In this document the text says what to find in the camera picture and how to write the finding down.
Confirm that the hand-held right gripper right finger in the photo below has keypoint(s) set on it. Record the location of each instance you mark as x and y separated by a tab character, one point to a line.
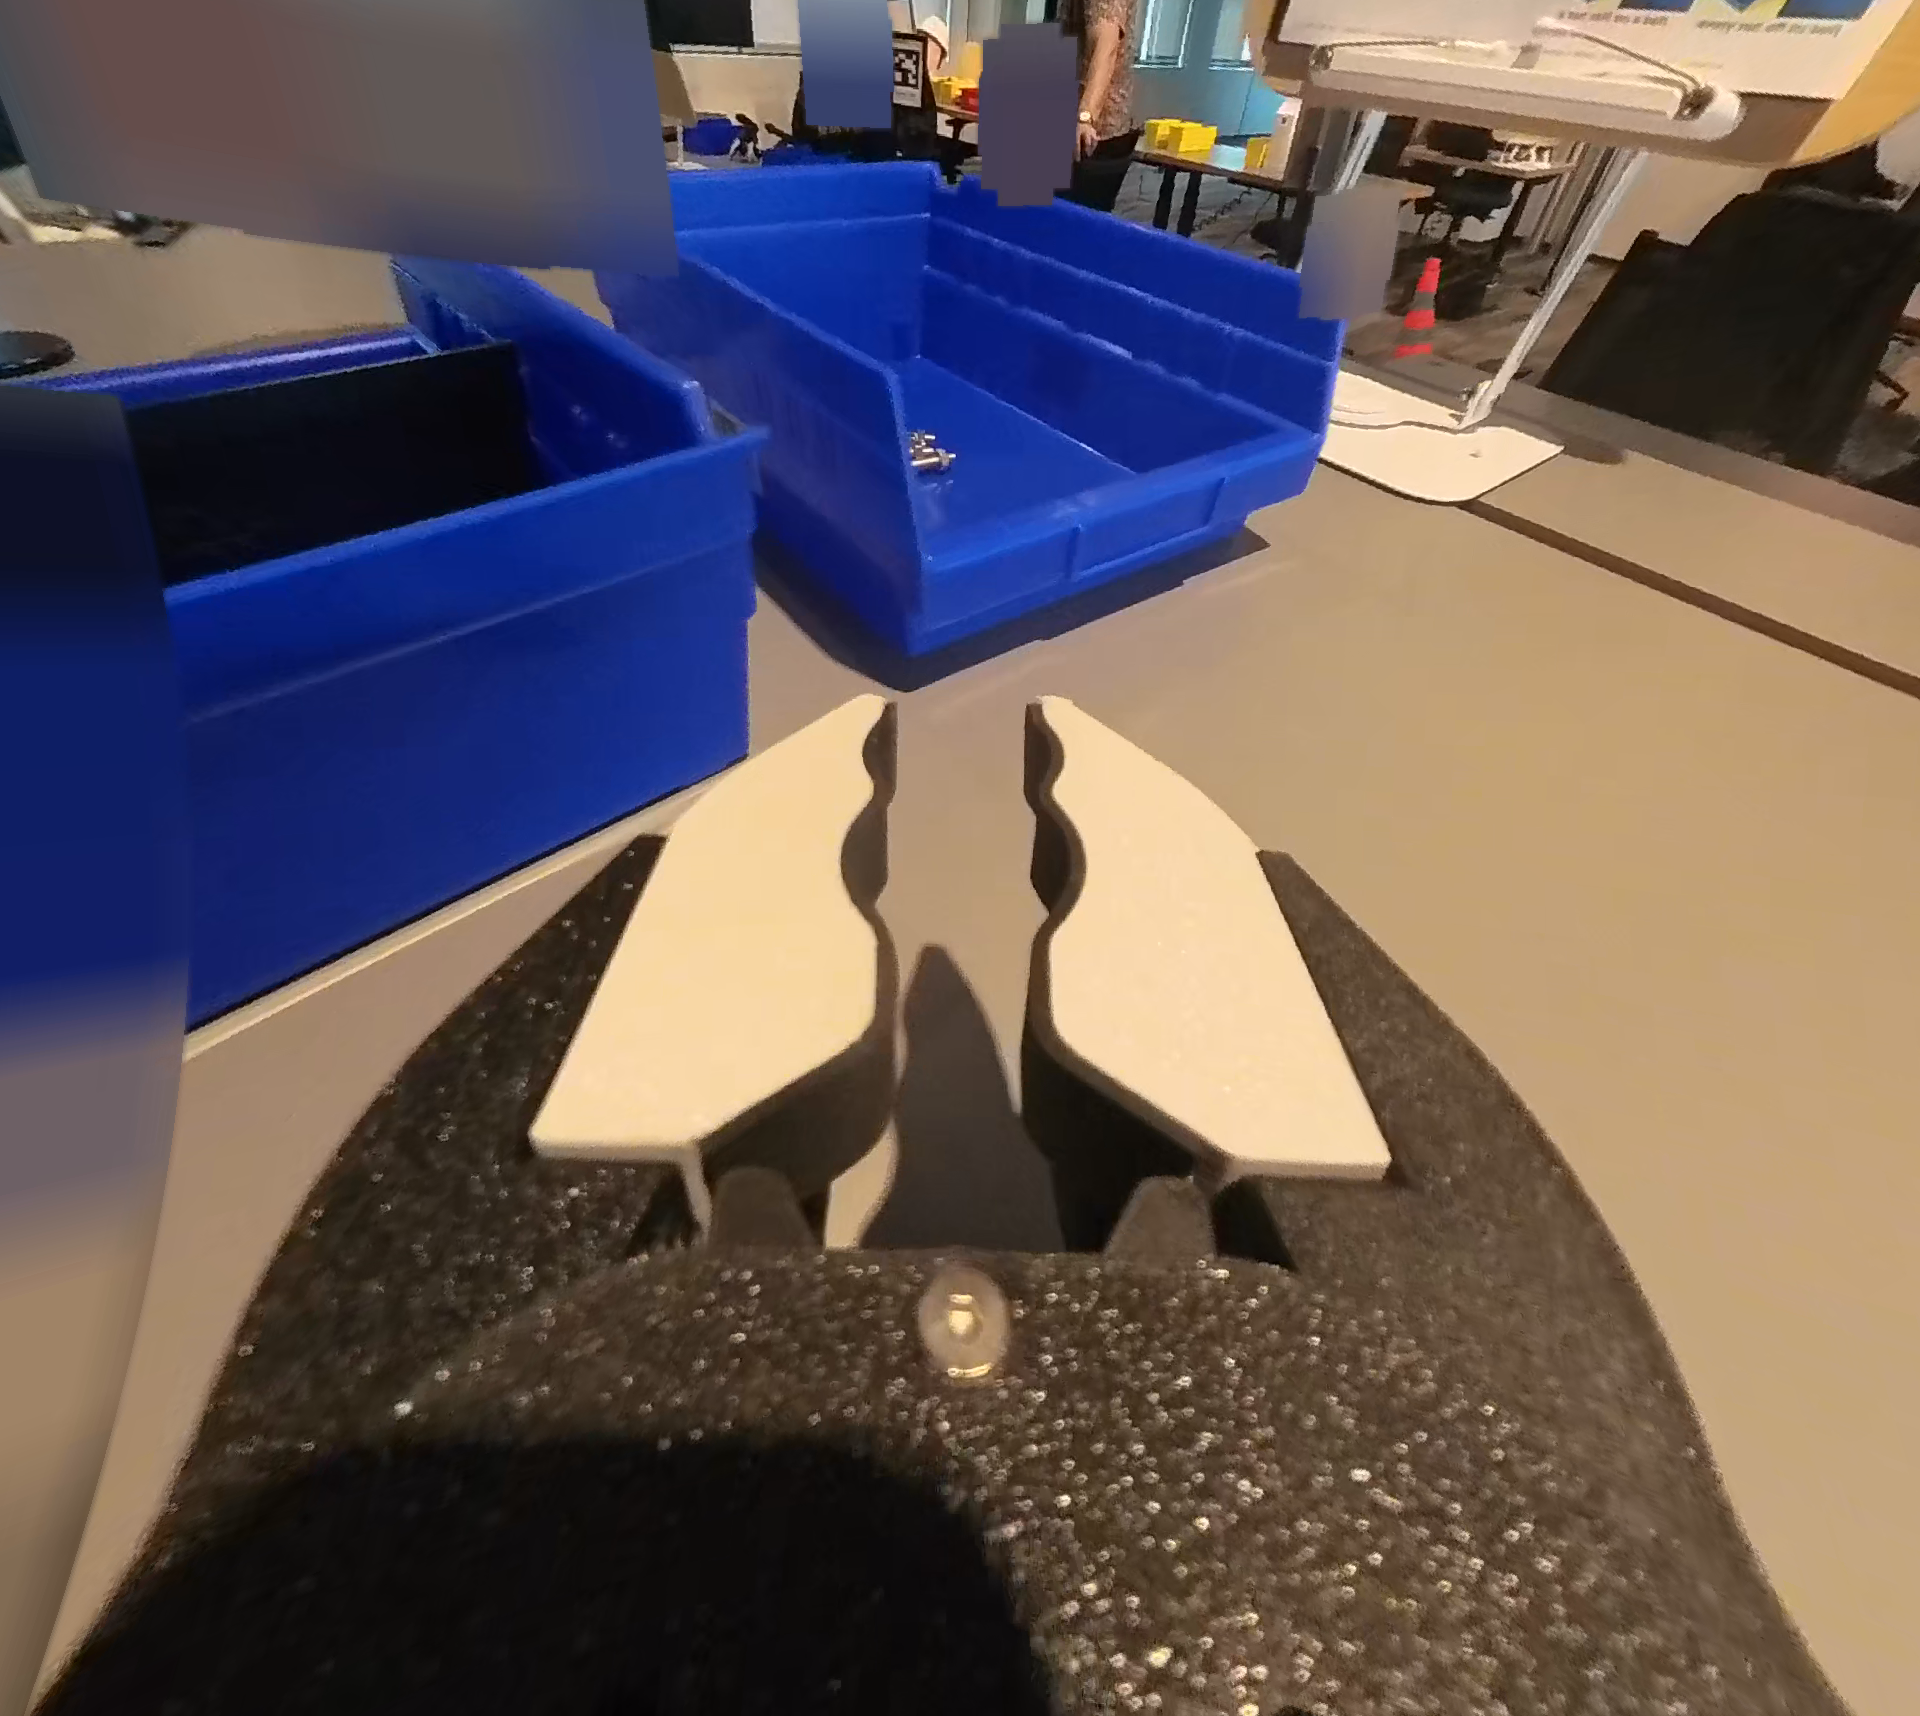
1186	983

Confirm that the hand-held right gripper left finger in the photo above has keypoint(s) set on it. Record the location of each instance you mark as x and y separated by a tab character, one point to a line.
717	983

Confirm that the blue bin with divider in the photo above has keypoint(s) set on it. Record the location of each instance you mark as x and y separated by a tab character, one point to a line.
450	697

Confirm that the blue storage bin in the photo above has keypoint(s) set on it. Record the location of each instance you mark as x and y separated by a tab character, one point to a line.
1022	456

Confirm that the black bin divider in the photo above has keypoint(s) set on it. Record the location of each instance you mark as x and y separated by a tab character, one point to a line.
330	456

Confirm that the orange traffic cone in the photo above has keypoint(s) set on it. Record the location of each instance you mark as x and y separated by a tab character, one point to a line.
1420	314

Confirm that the yellow storage bin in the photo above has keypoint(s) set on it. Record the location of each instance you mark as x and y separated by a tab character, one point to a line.
955	88
1180	137

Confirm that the black office chair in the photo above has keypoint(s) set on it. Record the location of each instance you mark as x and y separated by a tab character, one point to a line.
1723	307

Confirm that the printed marker tag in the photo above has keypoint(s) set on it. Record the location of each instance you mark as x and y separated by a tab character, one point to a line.
909	71

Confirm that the black round base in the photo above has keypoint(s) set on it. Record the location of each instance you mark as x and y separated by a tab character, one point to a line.
30	356

